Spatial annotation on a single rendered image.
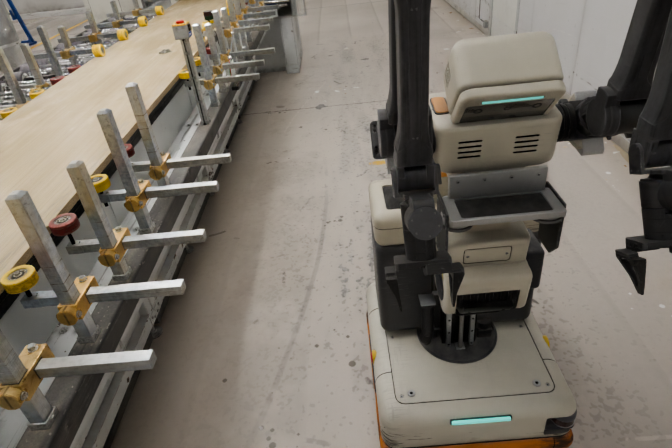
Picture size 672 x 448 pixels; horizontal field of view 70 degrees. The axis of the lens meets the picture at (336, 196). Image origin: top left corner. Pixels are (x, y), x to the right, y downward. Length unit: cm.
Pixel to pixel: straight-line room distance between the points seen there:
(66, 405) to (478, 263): 106
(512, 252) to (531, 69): 49
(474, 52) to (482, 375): 110
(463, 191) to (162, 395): 157
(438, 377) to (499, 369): 20
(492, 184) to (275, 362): 136
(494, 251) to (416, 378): 61
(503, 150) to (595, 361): 131
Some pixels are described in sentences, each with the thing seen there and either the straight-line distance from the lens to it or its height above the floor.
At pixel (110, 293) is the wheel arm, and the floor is 83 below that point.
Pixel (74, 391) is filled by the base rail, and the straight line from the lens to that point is 141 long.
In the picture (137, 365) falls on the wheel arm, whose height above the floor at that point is 83.
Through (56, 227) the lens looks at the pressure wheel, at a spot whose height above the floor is 91.
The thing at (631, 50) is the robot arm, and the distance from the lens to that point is 104.
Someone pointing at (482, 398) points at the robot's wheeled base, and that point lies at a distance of 170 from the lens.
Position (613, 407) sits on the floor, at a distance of 214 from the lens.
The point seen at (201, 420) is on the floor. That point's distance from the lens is 211.
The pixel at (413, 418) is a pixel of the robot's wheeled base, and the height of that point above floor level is 27.
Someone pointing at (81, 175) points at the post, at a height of 108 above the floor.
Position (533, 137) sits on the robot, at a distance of 114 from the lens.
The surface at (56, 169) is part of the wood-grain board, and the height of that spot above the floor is 90.
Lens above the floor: 165
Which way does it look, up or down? 31 degrees down
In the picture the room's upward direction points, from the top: 7 degrees counter-clockwise
